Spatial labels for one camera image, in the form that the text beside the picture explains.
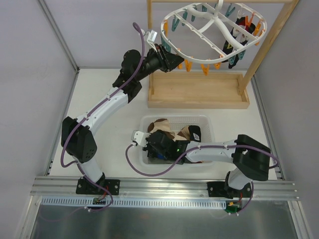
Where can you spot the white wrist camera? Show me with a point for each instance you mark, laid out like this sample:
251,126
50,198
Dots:
140,138
150,38

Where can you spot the teal clothespin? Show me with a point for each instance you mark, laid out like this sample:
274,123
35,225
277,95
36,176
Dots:
175,23
165,45

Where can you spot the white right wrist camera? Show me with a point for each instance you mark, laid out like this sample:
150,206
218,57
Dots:
140,138

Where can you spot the black sock with label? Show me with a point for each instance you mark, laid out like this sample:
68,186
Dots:
194,133

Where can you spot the aluminium mounting rail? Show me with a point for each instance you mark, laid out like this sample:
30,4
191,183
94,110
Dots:
165,188

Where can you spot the orange clothespin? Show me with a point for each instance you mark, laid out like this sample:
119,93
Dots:
188,65
248,21

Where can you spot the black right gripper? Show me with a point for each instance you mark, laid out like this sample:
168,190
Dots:
151,148

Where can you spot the white slotted cable duct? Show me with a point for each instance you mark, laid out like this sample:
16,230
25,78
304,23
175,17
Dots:
135,202

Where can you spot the beige brown patterned sock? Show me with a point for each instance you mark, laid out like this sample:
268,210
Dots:
163,125

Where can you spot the white plastic sock hanger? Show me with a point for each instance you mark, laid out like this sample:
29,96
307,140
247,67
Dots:
212,34

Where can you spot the wooden hanger stand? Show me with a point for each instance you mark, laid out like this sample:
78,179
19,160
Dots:
213,86

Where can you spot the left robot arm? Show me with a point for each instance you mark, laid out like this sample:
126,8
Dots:
77,138

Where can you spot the white plastic laundry basket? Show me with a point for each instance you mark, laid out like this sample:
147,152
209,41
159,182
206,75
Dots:
177,122

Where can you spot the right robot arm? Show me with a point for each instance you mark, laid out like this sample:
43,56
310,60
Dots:
250,158

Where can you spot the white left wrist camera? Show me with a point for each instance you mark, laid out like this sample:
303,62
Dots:
150,38

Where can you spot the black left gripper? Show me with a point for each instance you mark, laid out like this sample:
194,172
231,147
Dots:
163,58

